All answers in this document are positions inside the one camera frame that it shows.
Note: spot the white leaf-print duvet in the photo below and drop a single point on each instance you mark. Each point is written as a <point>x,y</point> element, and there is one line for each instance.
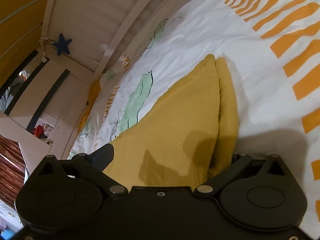
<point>272,51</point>

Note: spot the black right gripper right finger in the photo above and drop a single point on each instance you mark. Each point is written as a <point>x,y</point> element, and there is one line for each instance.
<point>218,182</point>

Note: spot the dark blue star ornament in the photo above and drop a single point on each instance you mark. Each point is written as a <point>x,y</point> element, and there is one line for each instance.
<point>62,45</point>

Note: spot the red toy on shelf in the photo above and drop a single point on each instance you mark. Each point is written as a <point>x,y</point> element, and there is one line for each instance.
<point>38,131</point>

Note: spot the white wooden bed frame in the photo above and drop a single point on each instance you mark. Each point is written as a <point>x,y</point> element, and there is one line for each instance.
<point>55,92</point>

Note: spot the mustard yellow knit sweater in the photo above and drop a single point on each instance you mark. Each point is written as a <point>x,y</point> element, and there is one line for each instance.
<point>187,137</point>

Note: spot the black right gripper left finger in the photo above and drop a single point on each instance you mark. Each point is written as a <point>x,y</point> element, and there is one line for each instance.
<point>90,168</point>

